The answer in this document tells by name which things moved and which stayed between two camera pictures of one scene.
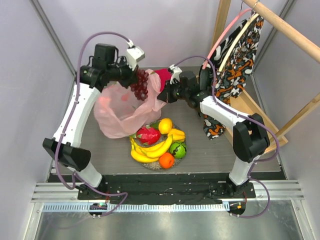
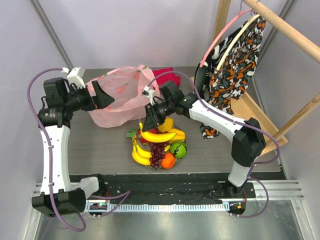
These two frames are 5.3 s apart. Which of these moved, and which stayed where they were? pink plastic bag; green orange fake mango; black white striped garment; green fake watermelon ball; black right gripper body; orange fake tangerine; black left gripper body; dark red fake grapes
Moved: dark red fake grapes; black left gripper body; black white striped garment; black right gripper body; pink plastic bag
Stayed: green orange fake mango; green fake watermelon ball; orange fake tangerine
